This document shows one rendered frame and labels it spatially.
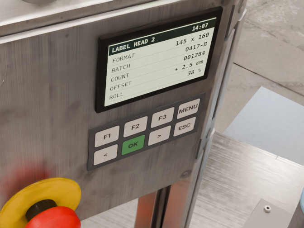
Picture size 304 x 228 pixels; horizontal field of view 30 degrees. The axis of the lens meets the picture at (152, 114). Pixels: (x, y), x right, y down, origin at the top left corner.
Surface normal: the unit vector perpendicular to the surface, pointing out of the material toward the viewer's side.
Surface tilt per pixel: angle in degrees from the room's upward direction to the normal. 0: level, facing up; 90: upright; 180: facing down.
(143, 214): 90
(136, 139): 90
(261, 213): 3
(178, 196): 90
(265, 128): 0
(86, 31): 90
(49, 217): 4
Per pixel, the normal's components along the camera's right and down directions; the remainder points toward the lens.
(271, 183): 0.11, -0.71
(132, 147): 0.51, 0.64
